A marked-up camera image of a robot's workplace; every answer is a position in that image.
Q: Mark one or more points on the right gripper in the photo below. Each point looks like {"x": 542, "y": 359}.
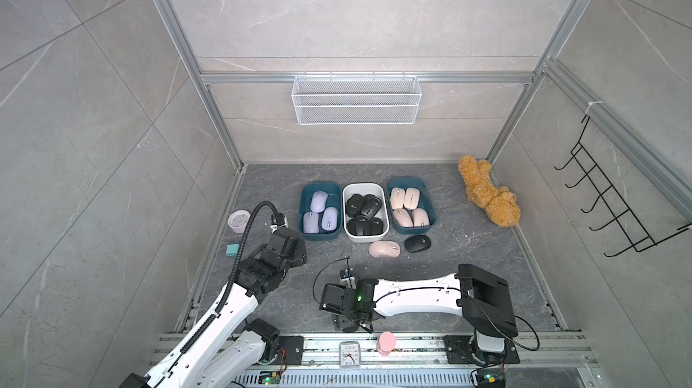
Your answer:
{"x": 341, "y": 322}

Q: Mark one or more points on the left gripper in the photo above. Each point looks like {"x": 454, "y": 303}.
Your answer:
{"x": 300, "y": 254}

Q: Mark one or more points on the purple mouse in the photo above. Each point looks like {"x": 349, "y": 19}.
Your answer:
{"x": 318, "y": 201}
{"x": 311, "y": 223}
{"x": 330, "y": 219}

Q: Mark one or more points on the pink mouse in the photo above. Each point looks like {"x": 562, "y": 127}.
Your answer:
{"x": 403, "y": 218}
{"x": 397, "y": 198}
{"x": 420, "y": 218}
{"x": 412, "y": 198}
{"x": 384, "y": 249}

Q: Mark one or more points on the black mouse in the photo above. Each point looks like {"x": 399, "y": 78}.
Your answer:
{"x": 371, "y": 206}
{"x": 360, "y": 226}
{"x": 417, "y": 244}
{"x": 376, "y": 226}
{"x": 354, "y": 205}

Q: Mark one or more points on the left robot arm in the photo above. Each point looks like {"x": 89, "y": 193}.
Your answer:
{"x": 200, "y": 360}

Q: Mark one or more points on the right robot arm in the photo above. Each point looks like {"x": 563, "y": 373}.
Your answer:
{"x": 479, "y": 297}

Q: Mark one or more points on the left teal storage box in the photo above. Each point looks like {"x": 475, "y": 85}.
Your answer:
{"x": 334, "y": 200}

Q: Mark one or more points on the teal storage box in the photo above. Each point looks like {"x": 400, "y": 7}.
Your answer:
{"x": 334, "y": 200}
{"x": 426, "y": 203}

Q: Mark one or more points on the white storage box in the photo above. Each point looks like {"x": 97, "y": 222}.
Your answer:
{"x": 364, "y": 189}

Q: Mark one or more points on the right teal storage box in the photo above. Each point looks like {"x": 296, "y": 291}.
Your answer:
{"x": 426, "y": 203}

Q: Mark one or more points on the small teal cube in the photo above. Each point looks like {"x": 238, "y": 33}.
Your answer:
{"x": 232, "y": 249}

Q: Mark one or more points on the white square desk clock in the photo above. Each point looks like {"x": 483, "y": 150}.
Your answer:
{"x": 349, "y": 355}

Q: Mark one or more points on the pink cylinder cup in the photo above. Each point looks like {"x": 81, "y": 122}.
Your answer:
{"x": 386, "y": 343}

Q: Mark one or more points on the purple round alarm clock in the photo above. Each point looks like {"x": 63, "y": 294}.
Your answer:
{"x": 238, "y": 221}

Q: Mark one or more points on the left green circuit board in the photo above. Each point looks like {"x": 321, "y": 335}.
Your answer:
{"x": 269, "y": 378}

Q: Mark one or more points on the green circuit board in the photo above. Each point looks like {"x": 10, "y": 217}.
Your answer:
{"x": 269, "y": 378}
{"x": 485, "y": 379}

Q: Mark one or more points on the right green circuit board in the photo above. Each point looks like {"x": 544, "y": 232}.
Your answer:
{"x": 485, "y": 379}

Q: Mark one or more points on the brown teddy bear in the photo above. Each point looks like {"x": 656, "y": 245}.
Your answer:
{"x": 498, "y": 202}

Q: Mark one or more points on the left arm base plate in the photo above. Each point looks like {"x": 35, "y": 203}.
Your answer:
{"x": 284, "y": 351}

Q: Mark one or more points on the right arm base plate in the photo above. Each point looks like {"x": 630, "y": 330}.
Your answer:
{"x": 479, "y": 350}

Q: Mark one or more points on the white wire mesh basket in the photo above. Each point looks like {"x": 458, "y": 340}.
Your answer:
{"x": 356, "y": 100}

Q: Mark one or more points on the black wire hook rack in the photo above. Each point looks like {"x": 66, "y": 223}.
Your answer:
{"x": 619, "y": 212}

